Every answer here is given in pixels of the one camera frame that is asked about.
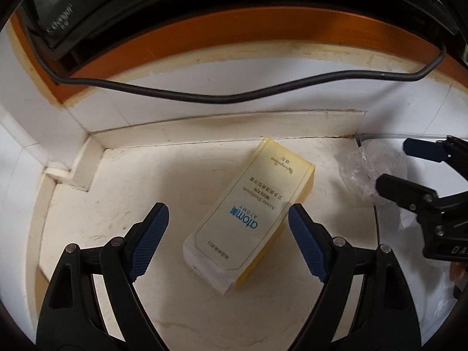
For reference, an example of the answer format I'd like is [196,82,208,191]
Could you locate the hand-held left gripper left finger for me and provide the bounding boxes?
[35,202,171,351]

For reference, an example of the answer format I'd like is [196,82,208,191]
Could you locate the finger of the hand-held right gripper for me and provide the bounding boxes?
[376,174,468,240]
[403,136,468,191]

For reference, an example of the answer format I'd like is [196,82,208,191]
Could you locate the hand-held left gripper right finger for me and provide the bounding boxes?
[288,205,425,351]

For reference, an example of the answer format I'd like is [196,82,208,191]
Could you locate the clear plastic wrap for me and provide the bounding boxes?
[336,137,421,231]

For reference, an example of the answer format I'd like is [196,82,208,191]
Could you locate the yellow toothpaste box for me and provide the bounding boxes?
[183,137,316,296]

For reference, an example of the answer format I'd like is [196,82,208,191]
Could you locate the person's right hand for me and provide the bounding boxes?
[449,261,466,282]

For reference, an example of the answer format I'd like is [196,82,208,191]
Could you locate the brown wooden window sill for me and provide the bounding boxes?
[9,7,468,105]

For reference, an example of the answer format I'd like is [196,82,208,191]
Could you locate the thick black cable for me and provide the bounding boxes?
[20,5,447,102]

